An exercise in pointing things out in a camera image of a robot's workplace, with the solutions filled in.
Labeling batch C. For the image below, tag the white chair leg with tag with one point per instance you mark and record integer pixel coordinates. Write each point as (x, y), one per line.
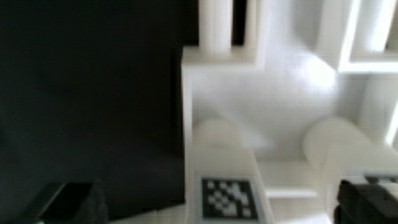
(347, 158)

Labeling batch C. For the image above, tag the white chair seat part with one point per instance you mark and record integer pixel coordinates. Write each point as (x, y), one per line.
(293, 63)

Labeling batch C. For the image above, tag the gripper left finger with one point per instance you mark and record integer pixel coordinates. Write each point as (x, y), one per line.
(70, 203)

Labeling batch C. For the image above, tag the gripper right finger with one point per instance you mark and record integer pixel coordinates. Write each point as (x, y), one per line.
(366, 204)

